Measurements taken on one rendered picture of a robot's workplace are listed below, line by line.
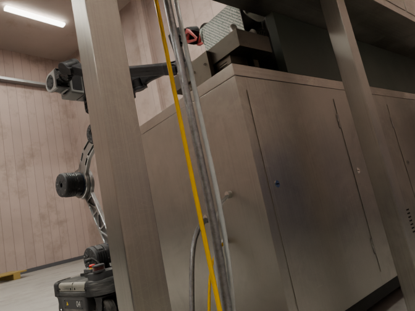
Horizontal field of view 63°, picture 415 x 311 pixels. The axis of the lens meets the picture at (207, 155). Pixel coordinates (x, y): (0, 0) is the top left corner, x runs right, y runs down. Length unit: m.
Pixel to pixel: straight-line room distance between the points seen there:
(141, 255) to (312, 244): 0.69
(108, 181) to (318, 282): 0.76
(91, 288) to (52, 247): 6.84
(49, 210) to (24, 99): 2.77
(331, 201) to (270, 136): 0.34
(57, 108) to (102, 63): 9.19
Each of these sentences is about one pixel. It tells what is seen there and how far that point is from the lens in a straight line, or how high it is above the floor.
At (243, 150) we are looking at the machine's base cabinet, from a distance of 1.01.
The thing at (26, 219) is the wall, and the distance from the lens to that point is 8.74.
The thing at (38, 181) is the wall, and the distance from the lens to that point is 8.98.
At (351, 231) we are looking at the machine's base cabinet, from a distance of 1.31.
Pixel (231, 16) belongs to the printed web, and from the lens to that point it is 1.49.
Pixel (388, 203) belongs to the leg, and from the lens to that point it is 1.22.
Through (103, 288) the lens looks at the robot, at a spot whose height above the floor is 0.20.
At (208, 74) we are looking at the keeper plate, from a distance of 1.20.
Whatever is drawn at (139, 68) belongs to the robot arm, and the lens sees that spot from 1.81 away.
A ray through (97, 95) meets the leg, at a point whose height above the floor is 0.69.
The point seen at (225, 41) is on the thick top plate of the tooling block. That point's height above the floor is 1.01.
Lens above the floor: 0.48
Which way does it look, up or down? 9 degrees up
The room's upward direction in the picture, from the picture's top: 12 degrees counter-clockwise
